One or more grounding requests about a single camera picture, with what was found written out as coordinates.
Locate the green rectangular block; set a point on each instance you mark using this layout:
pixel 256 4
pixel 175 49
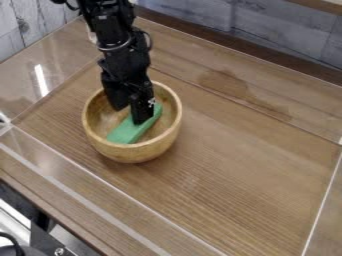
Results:
pixel 127 133

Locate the clear acrylic enclosure walls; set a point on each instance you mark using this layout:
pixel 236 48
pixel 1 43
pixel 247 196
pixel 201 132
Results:
pixel 248 185

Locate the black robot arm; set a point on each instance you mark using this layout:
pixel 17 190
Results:
pixel 107 15

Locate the black metal table frame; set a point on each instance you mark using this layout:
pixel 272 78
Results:
pixel 29 232

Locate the wooden bowl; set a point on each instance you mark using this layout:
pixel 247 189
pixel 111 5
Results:
pixel 100 118

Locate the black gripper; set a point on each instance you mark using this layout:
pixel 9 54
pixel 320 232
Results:
pixel 124 65

